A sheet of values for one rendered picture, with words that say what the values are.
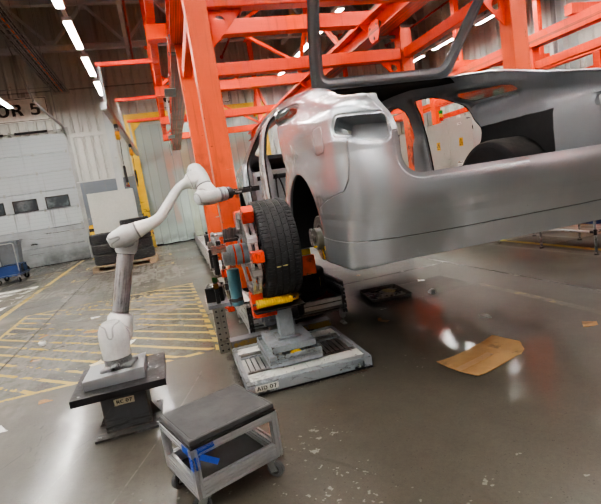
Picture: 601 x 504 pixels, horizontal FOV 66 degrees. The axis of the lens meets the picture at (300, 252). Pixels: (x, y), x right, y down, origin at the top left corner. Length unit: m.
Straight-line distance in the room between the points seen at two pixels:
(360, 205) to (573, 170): 1.16
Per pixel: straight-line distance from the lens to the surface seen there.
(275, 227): 2.88
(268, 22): 6.59
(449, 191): 2.41
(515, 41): 4.81
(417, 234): 2.42
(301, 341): 3.14
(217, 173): 3.58
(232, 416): 2.06
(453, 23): 5.58
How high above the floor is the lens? 1.23
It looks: 8 degrees down
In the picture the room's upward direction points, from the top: 9 degrees counter-clockwise
